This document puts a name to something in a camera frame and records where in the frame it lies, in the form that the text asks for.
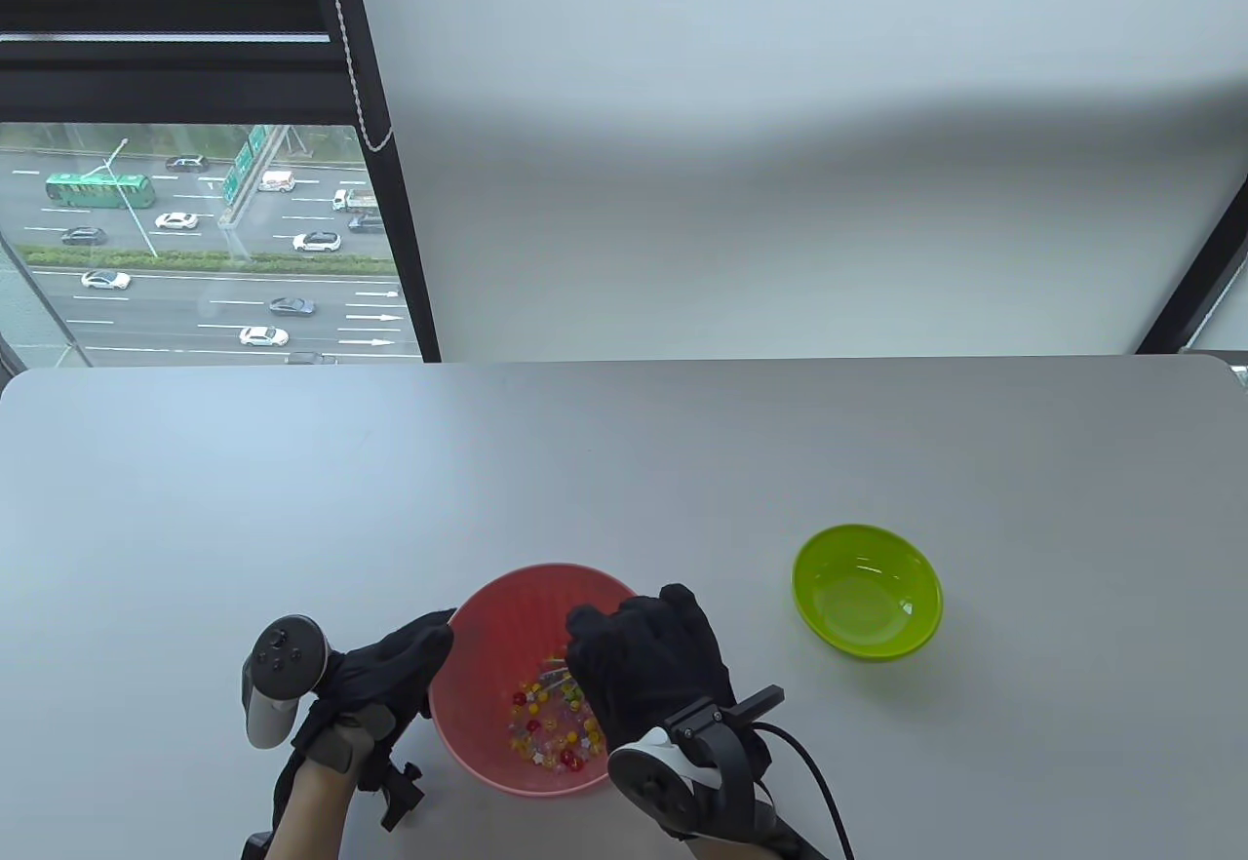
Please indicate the person's right hand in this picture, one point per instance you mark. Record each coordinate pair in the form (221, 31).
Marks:
(653, 665)

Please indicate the person's left hand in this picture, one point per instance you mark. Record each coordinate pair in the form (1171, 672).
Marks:
(390, 675)

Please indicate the pink plastic salad bowl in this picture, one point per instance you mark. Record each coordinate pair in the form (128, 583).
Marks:
(497, 616)

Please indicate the pile of colourful plastic decorations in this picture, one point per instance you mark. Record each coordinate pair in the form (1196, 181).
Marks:
(551, 733)

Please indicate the green plastic bowl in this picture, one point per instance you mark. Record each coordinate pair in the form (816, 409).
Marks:
(868, 597)

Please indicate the person's left forearm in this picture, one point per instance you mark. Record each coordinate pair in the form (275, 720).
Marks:
(304, 816)

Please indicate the person's right forearm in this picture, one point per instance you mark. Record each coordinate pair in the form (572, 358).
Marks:
(731, 848)

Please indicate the grey left hand controller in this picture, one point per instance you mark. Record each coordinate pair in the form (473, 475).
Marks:
(285, 653)

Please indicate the white roller blind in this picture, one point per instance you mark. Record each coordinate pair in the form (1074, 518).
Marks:
(780, 168)

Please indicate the green road sign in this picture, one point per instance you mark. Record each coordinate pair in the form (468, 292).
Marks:
(239, 168)

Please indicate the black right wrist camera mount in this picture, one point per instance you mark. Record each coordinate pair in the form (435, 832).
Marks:
(756, 702)

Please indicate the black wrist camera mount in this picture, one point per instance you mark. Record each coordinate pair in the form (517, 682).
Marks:
(398, 792)
(756, 702)

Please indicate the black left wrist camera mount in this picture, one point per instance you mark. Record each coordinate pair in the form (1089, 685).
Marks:
(398, 792)

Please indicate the black window frame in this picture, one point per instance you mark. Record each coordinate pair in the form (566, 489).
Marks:
(146, 70)

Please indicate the black slanted window post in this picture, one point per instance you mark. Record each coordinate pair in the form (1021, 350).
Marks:
(1194, 285)

